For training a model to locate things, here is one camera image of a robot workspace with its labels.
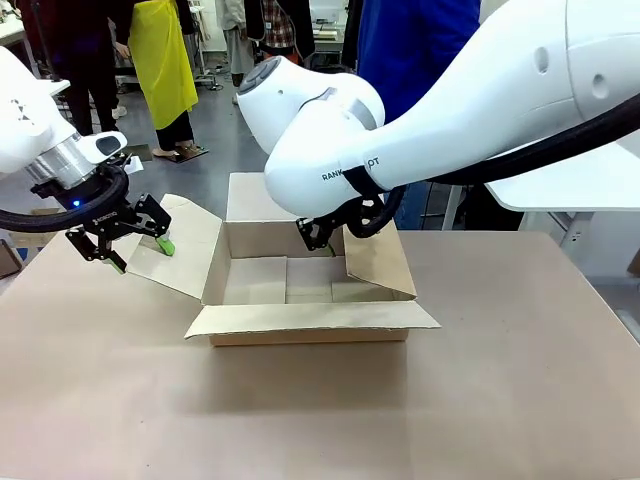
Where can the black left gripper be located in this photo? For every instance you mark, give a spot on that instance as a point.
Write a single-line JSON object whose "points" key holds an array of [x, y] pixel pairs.
{"points": [[107, 217]]}

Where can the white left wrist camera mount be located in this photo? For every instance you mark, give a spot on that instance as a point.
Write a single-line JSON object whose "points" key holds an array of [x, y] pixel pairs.
{"points": [[134, 165]]}

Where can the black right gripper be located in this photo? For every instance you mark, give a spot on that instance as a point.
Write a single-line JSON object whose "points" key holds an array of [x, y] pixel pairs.
{"points": [[336, 222]]}

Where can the person in yellow apron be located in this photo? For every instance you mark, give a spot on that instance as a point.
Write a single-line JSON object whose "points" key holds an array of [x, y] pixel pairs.
{"points": [[162, 60]]}

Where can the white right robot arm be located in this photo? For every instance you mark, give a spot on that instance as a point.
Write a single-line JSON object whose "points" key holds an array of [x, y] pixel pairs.
{"points": [[450, 110]]}

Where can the small open cardboard box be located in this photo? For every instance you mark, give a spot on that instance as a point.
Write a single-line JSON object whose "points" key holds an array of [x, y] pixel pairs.
{"points": [[47, 211]]}

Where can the white table with leg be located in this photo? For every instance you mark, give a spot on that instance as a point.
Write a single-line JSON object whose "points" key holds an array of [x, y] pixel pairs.
{"points": [[55, 86]]}

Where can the person in beige clothes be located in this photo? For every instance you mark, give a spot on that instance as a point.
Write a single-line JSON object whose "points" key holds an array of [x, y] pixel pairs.
{"points": [[239, 45]]}

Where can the shiny floor plate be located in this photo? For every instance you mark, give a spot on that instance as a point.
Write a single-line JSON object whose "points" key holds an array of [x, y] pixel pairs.
{"points": [[142, 151]]}

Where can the flat cardboard piece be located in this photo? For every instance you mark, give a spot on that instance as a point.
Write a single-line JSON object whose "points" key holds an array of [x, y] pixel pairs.
{"points": [[9, 257]]}

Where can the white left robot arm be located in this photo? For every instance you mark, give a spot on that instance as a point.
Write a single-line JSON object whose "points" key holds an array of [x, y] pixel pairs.
{"points": [[30, 130]]}

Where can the dark floor board with sandals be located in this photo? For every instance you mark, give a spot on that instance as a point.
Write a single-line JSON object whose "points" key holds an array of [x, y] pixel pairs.
{"points": [[187, 152]]}

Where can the person in black clothes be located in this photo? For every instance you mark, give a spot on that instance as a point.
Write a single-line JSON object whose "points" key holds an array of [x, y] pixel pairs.
{"points": [[85, 50]]}

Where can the person in blue hoodie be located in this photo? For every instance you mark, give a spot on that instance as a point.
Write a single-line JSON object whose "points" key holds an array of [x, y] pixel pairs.
{"points": [[415, 40]]}

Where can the person in plaid shirt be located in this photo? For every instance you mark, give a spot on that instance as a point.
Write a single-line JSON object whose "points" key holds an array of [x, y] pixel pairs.
{"points": [[277, 22]]}

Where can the brown cardboard box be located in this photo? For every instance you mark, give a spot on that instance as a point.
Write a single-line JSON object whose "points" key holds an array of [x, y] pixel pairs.
{"points": [[300, 332]]}

